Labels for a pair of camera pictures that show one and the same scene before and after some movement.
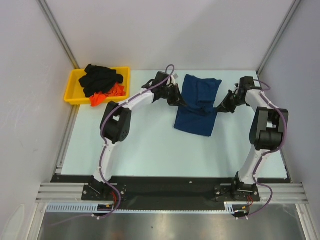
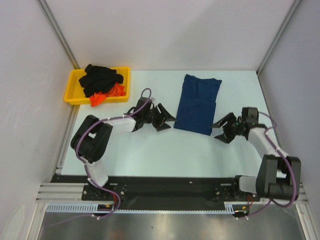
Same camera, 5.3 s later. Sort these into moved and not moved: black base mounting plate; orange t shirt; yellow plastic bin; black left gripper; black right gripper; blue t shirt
Moved: black left gripper; black right gripper
Not moved: black base mounting plate; orange t shirt; yellow plastic bin; blue t shirt
